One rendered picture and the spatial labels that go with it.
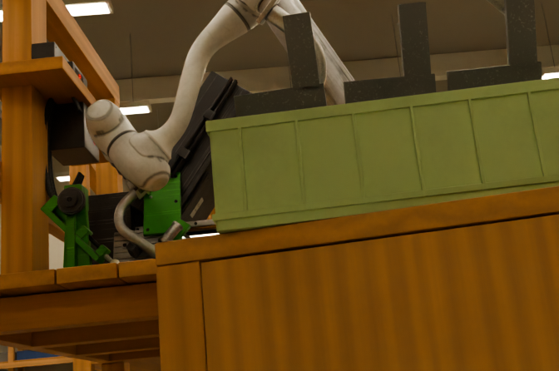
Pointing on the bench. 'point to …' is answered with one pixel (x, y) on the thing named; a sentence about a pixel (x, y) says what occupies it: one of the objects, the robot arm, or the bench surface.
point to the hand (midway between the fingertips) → (136, 186)
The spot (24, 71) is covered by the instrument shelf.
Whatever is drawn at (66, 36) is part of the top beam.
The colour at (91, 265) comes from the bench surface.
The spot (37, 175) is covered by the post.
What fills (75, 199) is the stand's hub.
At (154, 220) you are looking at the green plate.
